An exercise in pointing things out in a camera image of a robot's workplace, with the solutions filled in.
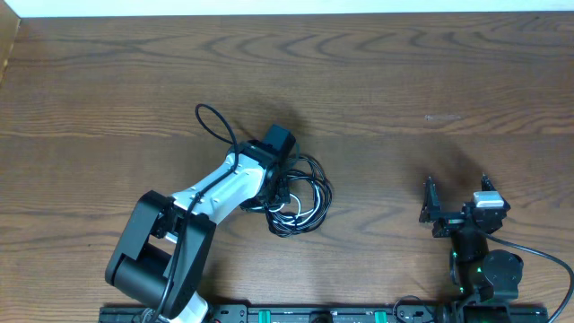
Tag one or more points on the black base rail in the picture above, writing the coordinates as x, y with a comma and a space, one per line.
236, 313

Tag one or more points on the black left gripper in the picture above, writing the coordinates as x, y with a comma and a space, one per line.
283, 180

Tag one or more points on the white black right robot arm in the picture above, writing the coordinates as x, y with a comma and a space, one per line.
488, 279

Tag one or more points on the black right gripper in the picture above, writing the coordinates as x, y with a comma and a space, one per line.
430, 212

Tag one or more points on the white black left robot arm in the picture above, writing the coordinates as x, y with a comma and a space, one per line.
160, 256

